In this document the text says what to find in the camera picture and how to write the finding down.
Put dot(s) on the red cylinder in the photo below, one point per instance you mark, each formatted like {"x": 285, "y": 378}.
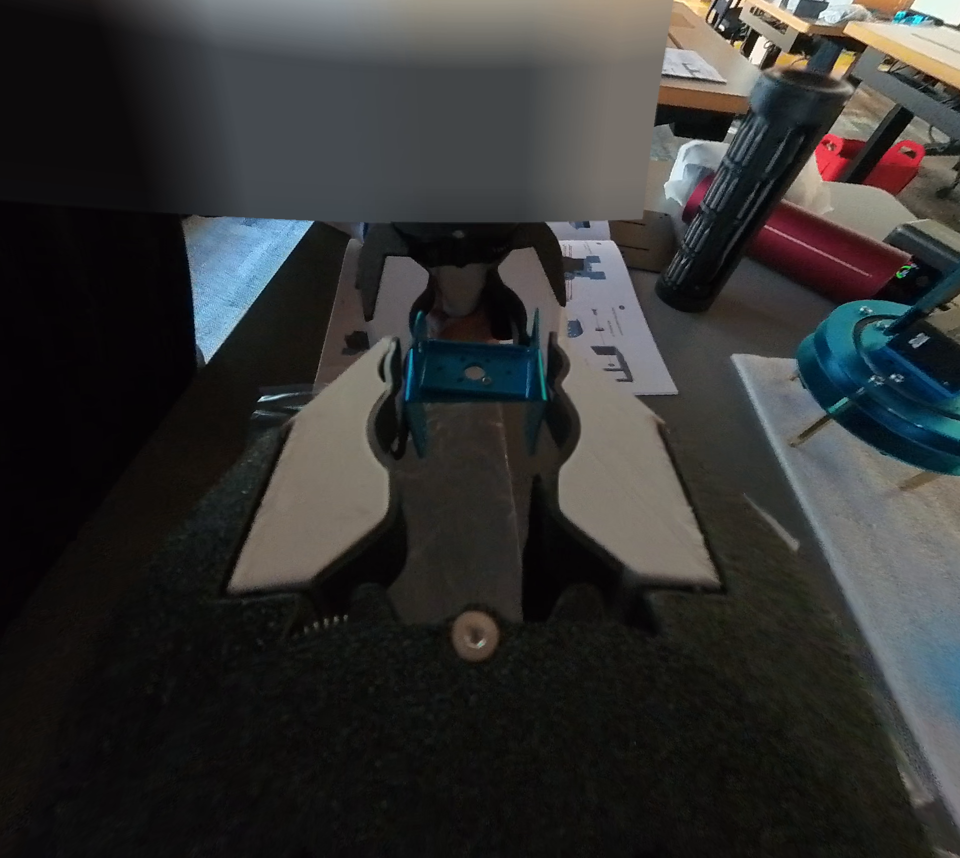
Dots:
{"x": 817, "y": 250}

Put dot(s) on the black slotted cylinder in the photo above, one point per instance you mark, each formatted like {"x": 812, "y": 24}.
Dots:
{"x": 739, "y": 197}

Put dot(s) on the red container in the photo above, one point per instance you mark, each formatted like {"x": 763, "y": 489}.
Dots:
{"x": 900, "y": 160}

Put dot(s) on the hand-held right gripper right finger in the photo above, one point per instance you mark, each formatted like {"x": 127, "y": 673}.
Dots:
{"x": 630, "y": 483}

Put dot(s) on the grey device with display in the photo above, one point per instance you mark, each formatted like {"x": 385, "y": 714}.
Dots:
{"x": 926, "y": 246}

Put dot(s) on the wooden table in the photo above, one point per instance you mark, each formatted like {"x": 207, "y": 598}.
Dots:
{"x": 720, "y": 96}
{"x": 915, "y": 51}
{"x": 787, "y": 14}

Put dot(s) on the printed paper sheet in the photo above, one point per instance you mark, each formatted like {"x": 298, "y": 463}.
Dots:
{"x": 694, "y": 66}

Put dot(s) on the clear plastic bag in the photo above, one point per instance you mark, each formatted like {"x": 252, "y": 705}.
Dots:
{"x": 457, "y": 513}

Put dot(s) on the white instruction sheet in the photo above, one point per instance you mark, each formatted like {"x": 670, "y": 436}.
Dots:
{"x": 630, "y": 348}

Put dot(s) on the white crumpled plastic wrap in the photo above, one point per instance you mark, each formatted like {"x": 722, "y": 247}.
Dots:
{"x": 694, "y": 160}

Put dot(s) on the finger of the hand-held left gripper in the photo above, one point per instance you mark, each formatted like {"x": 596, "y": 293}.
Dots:
{"x": 420, "y": 303}
{"x": 506, "y": 303}

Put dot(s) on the blue metal bracket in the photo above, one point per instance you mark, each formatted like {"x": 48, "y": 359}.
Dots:
{"x": 450, "y": 374}

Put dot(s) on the grey desk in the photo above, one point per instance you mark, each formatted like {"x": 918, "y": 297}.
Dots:
{"x": 705, "y": 366}

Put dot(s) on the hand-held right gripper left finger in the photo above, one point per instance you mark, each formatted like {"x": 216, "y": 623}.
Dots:
{"x": 322, "y": 483}

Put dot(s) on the cardboard box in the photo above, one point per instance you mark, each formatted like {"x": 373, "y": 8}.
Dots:
{"x": 637, "y": 242}

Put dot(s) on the white foam sheet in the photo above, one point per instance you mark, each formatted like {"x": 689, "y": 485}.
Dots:
{"x": 862, "y": 543}

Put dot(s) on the small white strip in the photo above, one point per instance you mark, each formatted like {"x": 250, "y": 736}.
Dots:
{"x": 771, "y": 520}

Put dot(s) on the blue toy robot arm base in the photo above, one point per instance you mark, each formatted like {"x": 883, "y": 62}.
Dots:
{"x": 847, "y": 370}

